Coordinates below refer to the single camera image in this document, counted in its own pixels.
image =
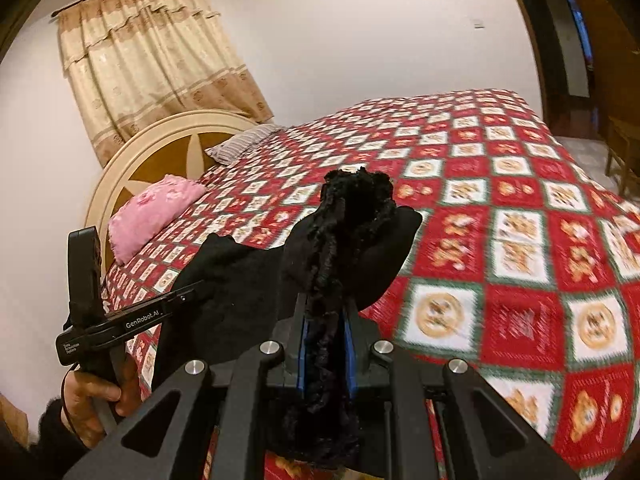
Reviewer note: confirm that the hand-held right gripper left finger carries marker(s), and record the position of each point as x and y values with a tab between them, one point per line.
301	360

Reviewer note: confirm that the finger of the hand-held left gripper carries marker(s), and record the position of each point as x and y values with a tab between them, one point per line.
182	296

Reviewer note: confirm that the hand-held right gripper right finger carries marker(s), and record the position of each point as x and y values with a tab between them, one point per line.
350	360

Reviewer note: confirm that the black pants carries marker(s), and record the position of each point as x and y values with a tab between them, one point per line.
240	285

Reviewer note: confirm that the person's left forearm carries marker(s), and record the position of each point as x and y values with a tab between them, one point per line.
45	442

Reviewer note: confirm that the person's left hand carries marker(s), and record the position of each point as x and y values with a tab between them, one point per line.
80	402

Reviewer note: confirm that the pink pillow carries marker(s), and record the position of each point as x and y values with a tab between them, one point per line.
150	210

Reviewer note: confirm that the striped pillow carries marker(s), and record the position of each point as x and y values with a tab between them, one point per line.
240	142

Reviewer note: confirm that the cream round bed headboard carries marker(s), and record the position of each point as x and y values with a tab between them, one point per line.
165	130

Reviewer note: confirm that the red checkered bear blanket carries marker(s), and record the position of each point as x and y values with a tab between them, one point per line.
500	185

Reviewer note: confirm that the beige patterned curtain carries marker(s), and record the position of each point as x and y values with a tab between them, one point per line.
150	60

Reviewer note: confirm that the wooden chair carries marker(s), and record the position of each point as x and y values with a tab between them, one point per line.
622	150

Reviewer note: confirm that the dark wooden door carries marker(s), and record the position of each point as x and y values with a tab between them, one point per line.
610	50

